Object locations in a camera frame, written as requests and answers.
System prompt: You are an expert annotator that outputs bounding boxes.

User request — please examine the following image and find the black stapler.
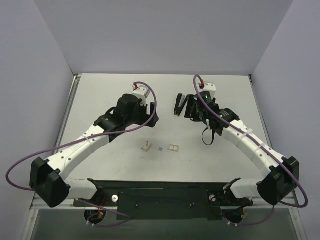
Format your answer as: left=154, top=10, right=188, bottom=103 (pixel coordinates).
left=173, top=93, right=189, bottom=117

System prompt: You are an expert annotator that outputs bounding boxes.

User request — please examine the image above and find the staple box with red label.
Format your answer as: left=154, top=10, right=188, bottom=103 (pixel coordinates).
left=141, top=141, right=153, bottom=152

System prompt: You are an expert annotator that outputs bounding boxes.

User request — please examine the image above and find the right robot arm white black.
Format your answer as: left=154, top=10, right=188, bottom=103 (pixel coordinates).
left=184, top=91, right=300, bottom=206

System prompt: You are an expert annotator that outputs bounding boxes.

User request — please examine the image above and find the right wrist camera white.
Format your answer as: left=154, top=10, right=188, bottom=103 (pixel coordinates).
left=199, top=82, right=217, bottom=99

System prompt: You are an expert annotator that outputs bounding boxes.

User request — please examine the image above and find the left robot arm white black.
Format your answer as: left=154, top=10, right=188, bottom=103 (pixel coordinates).
left=29, top=94, right=159, bottom=208

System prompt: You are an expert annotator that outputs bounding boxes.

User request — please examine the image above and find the beige staple box tray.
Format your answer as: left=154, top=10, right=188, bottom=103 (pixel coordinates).
left=167, top=144, right=180, bottom=152

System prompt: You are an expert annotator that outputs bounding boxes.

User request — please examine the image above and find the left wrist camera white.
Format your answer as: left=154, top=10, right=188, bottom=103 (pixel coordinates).
left=132, top=85, right=151, bottom=101

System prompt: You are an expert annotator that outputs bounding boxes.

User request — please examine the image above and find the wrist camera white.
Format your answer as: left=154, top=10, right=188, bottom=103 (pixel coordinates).
left=132, top=85, right=151, bottom=101
left=199, top=82, right=217, bottom=99

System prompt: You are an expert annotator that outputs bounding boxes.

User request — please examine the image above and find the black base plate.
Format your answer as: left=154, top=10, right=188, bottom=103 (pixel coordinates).
left=74, top=179, right=253, bottom=221

